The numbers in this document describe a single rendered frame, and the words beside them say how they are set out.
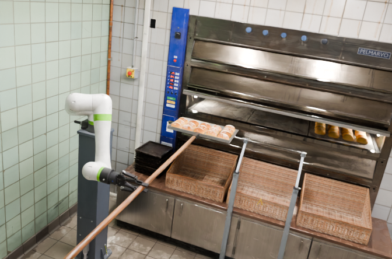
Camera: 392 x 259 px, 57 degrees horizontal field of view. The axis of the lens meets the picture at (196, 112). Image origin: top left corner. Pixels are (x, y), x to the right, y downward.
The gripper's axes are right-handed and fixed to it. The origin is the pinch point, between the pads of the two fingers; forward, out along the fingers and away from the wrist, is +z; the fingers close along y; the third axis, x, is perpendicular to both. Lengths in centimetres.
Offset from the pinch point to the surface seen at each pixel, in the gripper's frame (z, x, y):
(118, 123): -108, -155, 34
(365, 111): 126, -155, -33
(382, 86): 133, -154, -57
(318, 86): 85, -156, -47
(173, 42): -52, -152, -63
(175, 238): -9, -100, 109
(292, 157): 77, -153, 23
